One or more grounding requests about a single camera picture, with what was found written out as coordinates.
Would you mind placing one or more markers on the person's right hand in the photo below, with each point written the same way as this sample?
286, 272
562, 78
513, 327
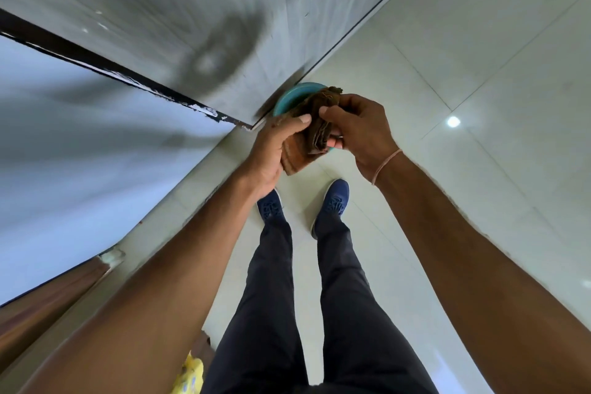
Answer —
367, 135

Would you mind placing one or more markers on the person's left hand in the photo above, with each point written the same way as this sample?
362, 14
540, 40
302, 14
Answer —
265, 158

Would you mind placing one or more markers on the brown cleaning cloth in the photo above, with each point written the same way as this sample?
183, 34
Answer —
304, 149

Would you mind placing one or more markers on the teal plastic bucket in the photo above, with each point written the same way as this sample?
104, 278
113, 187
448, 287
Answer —
291, 98

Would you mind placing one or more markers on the person's right forearm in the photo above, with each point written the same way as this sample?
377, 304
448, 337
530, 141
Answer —
461, 269

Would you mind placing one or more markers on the person's left forearm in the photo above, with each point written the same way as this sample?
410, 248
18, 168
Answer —
152, 306

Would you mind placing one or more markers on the person's left blue shoe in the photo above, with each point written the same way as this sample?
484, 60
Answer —
271, 206

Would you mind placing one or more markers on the person's blue shoe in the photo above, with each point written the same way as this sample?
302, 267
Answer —
271, 206
334, 200

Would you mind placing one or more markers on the person's right blue shoe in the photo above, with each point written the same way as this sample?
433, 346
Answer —
334, 200

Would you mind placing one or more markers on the pale blue door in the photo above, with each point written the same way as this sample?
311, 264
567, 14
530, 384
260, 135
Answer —
92, 176

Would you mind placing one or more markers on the person's dark trousers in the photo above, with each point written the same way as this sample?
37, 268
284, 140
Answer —
360, 338

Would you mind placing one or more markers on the thin pink wristband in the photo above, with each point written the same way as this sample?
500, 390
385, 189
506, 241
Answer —
385, 166

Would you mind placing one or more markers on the yellow patterned cloth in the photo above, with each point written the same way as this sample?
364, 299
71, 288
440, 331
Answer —
189, 380

